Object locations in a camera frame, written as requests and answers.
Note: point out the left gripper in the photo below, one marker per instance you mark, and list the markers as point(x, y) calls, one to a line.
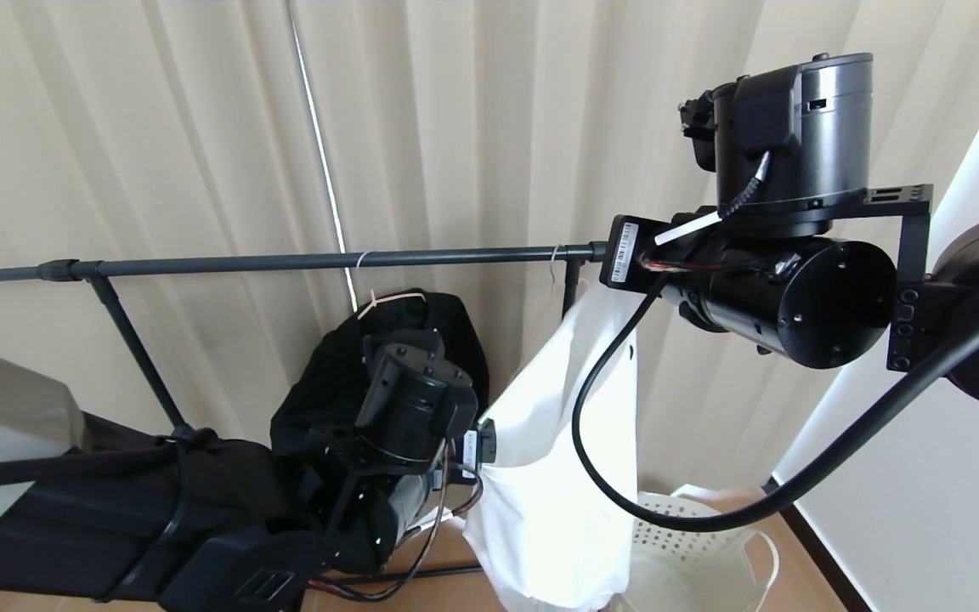
point(396, 510)

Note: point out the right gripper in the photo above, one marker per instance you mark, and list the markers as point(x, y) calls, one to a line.
point(795, 297)

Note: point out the black shorts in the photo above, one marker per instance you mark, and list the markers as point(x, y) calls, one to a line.
point(328, 382)

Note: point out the white garment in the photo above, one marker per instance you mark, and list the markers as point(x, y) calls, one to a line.
point(540, 476)

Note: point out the pink clothes hanger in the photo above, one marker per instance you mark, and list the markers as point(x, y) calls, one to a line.
point(396, 297)
point(554, 272)

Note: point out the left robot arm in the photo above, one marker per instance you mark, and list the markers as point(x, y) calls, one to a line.
point(73, 527)

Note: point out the white laundry basket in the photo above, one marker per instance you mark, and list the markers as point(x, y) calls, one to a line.
point(668, 548)

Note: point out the black clothes rack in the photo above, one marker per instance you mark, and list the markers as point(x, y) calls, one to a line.
point(243, 263)

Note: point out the beige curtain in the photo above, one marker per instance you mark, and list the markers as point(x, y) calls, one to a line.
point(455, 127)

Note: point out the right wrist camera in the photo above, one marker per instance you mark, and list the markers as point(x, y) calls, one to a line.
point(698, 127)

